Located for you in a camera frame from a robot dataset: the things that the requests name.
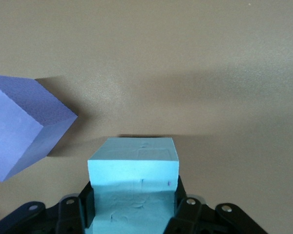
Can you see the brown table mat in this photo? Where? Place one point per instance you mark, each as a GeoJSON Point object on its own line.
{"type": "Point", "coordinates": [185, 61]}

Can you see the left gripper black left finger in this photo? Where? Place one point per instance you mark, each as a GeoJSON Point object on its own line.
{"type": "Point", "coordinates": [63, 214]}

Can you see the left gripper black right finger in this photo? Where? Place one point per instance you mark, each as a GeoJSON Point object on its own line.
{"type": "Point", "coordinates": [200, 219]}

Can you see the purple foam cube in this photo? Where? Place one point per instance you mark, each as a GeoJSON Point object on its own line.
{"type": "Point", "coordinates": [19, 126]}

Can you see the light blue foam cube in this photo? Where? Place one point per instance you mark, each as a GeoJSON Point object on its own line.
{"type": "Point", "coordinates": [134, 168]}

